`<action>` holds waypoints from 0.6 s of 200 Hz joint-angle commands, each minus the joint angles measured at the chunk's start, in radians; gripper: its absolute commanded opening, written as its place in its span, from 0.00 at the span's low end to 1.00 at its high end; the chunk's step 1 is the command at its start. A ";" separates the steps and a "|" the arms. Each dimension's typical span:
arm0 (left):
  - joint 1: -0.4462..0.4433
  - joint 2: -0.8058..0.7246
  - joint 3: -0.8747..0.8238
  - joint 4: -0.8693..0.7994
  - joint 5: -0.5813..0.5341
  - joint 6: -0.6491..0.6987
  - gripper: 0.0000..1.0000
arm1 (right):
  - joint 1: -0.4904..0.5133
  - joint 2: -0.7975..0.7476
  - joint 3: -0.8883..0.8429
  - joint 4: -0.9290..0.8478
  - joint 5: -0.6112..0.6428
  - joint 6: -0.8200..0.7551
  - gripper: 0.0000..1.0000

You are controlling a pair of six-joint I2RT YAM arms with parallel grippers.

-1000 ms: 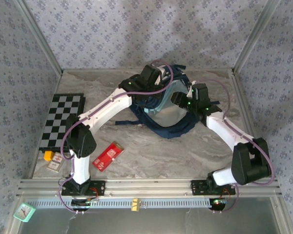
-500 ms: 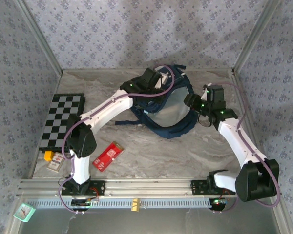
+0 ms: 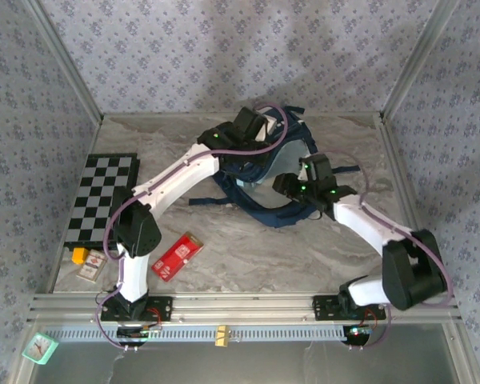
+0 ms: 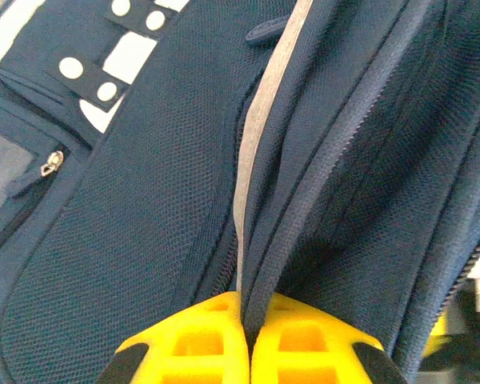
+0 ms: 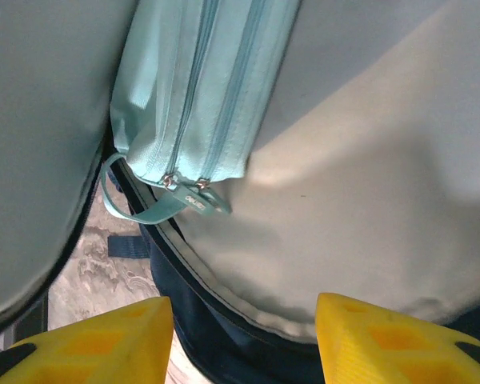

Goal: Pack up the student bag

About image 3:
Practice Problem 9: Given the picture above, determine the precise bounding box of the navy blue student backpack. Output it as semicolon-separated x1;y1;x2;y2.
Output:
188;105;362;230

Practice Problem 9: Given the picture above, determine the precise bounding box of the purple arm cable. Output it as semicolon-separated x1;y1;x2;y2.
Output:
323;147;454;354
94;102;290;354

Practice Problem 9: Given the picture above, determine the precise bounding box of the aluminium mounting rail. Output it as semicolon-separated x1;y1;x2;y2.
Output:
26;290;464;326

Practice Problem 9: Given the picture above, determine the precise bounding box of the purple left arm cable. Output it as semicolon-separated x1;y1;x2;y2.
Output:
94;102;290;354

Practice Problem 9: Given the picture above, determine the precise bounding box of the mint green alarm clock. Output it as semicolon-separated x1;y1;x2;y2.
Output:
21;332;61;366

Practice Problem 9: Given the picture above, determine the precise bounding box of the aluminium frame post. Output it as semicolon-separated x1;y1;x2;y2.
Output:
381;0;462;120
22;0;105;125

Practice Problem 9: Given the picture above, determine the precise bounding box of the grey slotted cable duct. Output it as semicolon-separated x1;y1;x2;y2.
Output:
43;324;371;343

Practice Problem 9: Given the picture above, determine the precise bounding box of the black grey checkered board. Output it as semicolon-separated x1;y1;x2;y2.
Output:
62;153;141;253

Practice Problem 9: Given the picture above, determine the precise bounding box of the small yellow block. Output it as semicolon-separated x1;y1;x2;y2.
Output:
71;246;90;266

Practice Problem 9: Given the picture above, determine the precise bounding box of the aluminium table side rail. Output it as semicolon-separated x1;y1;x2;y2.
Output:
378;114;457;295

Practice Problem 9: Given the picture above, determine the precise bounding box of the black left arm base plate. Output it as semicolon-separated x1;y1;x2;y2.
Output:
100;296;174;322

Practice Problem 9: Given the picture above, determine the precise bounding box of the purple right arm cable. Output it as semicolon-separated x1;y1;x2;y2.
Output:
323;147;454;354

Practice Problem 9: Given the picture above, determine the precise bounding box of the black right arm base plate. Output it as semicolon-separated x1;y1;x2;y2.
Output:
312;294;386;322

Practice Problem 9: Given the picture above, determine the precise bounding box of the red snack packet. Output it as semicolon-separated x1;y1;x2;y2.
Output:
150;231;205;283

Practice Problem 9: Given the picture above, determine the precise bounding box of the playing card box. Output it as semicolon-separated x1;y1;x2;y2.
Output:
75;250;109;285

